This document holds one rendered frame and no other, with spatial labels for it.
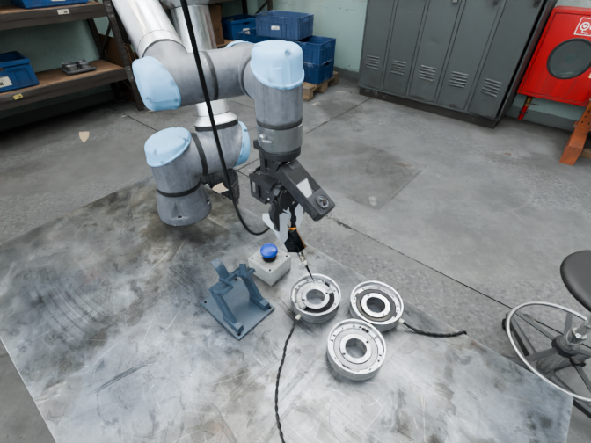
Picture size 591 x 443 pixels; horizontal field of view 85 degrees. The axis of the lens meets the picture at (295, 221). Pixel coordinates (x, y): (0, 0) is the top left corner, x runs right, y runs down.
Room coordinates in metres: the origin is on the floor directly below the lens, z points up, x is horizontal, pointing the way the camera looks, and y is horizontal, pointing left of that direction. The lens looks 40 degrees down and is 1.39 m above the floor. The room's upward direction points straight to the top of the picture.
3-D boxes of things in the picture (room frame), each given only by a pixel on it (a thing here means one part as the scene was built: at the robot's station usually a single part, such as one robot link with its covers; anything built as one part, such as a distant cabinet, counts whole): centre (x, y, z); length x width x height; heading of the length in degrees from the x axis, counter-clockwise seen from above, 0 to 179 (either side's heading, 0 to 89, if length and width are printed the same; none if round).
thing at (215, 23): (4.58, 1.18, 0.67); 0.52 x 0.43 x 0.43; 140
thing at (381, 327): (0.39, -0.16, 0.82); 0.10 x 0.10 x 0.04
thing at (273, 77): (0.51, 0.03, 1.23); 0.09 x 0.08 x 0.11; 30
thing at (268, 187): (0.51, 0.03, 1.07); 0.09 x 0.08 x 0.12; 48
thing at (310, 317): (0.41, -0.04, 0.82); 0.10 x 0.10 x 0.04
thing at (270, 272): (0.52, 0.06, 0.82); 0.08 x 0.07 x 0.05; 50
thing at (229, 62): (0.58, 0.09, 1.23); 0.11 x 0.11 x 0.08; 30
